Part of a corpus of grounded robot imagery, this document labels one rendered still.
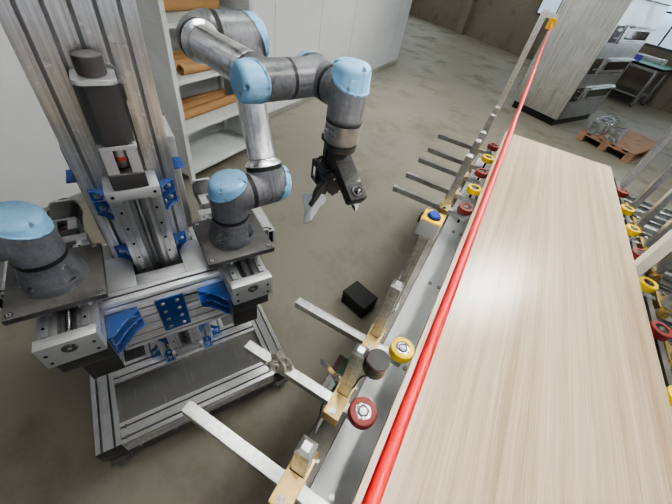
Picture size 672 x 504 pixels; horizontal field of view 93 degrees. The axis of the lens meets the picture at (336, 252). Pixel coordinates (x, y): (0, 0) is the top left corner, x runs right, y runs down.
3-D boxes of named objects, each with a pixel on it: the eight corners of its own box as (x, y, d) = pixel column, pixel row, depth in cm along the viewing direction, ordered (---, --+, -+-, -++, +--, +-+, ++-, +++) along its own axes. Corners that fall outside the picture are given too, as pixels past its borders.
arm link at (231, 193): (204, 207, 105) (198, 171, 95) (243, 196, 111) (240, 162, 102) (220, 228, 98) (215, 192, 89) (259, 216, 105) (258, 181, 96)
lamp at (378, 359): (347, 396, 92) (362, 361, 77) (355, 380, 95) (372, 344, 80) (365, 408, 90) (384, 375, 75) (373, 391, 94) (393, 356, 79)
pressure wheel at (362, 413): (338, 428, 95) (344, 414, 87) (350, 404, 100) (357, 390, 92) (361, 444, 93) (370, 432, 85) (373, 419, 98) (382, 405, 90)
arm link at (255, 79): (153, 1, 78) (244, 51, 52) (198, 4, 84) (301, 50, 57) (165, 56, 86) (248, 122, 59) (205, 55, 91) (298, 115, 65)
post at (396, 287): (358, 359, 127) (391, 284, 94) (362, 353, 130) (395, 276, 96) (366, 364, 127) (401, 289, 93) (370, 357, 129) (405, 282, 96)
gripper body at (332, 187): (335, 175, 82) (343, 129, 73) (353, 193, 77) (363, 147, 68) (309, 179, 78) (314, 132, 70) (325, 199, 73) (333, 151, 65)
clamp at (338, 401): (320, 417, 94) (322, 411, 91) (342, 379, 103) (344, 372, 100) (336, 428, 93) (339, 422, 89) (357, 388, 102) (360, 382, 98)
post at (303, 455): (284, 493, 94) (294, 449, 61) (291, 481, 96) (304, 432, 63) (294, 501, 93) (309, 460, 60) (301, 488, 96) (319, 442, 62)
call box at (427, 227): (413, 234, 110) (421, 217, 104) (419, 224, 114) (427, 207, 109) (432, 243, 108) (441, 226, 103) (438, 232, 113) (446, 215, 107)
